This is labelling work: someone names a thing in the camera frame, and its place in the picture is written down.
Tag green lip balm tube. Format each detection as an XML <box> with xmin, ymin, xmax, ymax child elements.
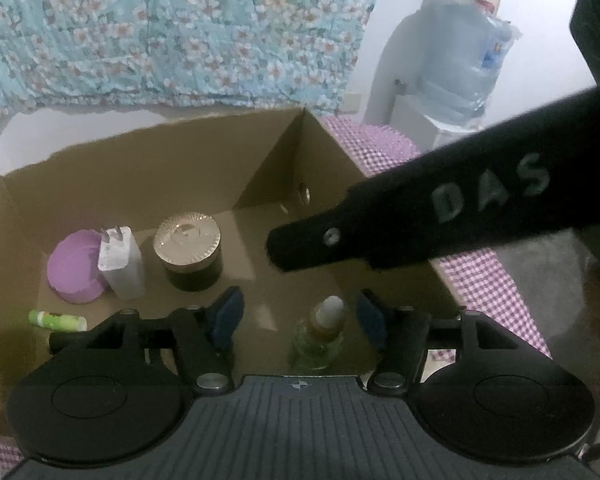
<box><xmin>28</xmin><ymin>309</ymin><xmax>89</xmax><ymax>332</ymax></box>

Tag brown cardboard box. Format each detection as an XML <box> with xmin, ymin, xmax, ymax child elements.
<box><xmin>0</xmin><ymin>106</ymin><xmax>469</xmax><ymax>437</ymax></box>

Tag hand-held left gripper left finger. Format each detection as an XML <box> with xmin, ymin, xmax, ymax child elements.
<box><xmin>87</xmin><ymin>286</ymin><xmax>246</xmax><ymax>396</ymax></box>

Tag long black cylinder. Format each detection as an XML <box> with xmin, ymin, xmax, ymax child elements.
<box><xmin>49</xmin><ymin>331</ymin><xmax>97</xmax><ymax>357</ymax></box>

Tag gold-lidded dark jar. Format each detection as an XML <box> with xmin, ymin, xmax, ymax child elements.
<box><xmin>153</xmin><ymin>213</ymin><xmax>225</xmax><ymax>293</ymax></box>

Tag blue water jug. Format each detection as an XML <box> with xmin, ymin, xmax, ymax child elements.
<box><xmin>417</xmin><ymin>0</ymin><xmax>519</xmax><ymax>124</ymax></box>

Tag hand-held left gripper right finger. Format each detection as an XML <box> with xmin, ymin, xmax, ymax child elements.
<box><xmin>357</xmin><ymin>287</ymin><xmax>522</xmax><ymax>394</ymax></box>

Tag purple plastic lid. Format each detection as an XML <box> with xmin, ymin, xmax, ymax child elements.
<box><xmin>46</xmin><ymin>230</ymin><xmax>109</xmax><ymax>305</ymax></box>

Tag purple checked tablecloth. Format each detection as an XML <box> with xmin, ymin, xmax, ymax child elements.
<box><xmin>0</xmin><ymin>115</ymin><xmax>554</xmax><ymax>467</ymax></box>

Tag white charger adapter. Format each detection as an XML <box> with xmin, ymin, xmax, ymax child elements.
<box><xmin>97</xmin><ymin>225</ymin><xmax>146</xmax><ymax>301</ymax></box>

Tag blue water jug dispenser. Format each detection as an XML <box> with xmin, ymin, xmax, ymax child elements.
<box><xmin>364</xmin><ymin>0</ymin><xmax>487</xmax><ymax>154</ymax></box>

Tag green dropper bottle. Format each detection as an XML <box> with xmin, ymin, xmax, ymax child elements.
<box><xmin>287</xmin><ymin>296</ymin><xmax>349</xmax><ymax>372</ymax></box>

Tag teal floral cloth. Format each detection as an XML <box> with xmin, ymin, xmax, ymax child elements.
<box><xmin>0</xmin><ymin>0</ymin><xmax>417</xmax><ymax>124</ymax></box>

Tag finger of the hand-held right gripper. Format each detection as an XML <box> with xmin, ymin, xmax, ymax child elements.
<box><xmin>264</xmin><ymin>82</ymin><xmax>600</xmax><ymax>274</ymax></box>

